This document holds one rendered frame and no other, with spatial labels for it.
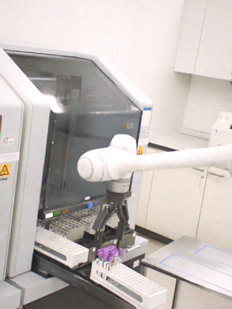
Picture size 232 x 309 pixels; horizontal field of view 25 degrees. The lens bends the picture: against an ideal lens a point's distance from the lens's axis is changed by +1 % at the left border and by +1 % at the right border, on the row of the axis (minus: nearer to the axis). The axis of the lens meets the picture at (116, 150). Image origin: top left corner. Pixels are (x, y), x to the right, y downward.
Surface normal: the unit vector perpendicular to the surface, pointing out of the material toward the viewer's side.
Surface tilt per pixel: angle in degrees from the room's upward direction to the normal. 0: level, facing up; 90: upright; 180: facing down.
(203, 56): 90
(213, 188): 90
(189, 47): 90
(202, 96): 90
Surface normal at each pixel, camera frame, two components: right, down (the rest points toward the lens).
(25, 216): 0.78, 0.24
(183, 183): -0.62, 0.08
